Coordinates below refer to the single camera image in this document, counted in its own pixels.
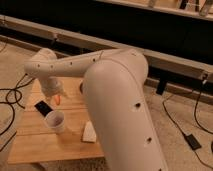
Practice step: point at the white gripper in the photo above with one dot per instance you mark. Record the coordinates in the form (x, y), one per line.
(51, 86)

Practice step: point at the black eraser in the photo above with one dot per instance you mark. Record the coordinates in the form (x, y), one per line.
(43, 108)

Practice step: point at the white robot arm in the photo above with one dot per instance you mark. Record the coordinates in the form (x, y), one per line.
(112, 90)

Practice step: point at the orange carrot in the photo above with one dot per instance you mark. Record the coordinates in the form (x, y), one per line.
(57, 99)

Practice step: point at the wooden low table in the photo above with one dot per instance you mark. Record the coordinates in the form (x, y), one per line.
(35, 142)

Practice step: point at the white rectangular sponge block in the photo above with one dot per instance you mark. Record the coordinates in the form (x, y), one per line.
(89, 134)

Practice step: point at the black power brick right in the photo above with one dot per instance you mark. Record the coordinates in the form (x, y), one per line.
(193, 142)

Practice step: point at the long white baseboard rail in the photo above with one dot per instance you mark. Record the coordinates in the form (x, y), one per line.
(156, 59)

